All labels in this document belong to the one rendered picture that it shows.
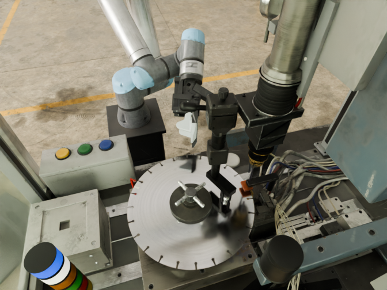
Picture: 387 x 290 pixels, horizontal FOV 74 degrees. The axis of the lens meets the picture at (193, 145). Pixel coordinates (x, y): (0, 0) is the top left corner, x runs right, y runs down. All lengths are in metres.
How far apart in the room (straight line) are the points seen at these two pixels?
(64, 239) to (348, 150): 0.67
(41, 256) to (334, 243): 0.52
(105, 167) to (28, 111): 2.00
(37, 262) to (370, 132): 0.50
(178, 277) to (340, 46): 0.60
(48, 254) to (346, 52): 0.51
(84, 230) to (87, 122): 1.78
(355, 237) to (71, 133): 2.18
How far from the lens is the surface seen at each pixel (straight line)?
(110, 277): 0.85
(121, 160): 0.89
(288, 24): 0.43
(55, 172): 0.93
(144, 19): 1.09
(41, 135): 2.53
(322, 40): 0.43
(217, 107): 0.48
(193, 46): 0.83
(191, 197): 0.64
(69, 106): 2.73
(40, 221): 0.83
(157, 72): 0.87
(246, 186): 0.71
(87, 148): 0.93
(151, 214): 0.69
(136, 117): 1.16
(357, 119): 0.43
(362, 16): 0.39
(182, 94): 0.77
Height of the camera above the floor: 1.55
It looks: 47 degrees down
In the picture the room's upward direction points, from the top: straight up
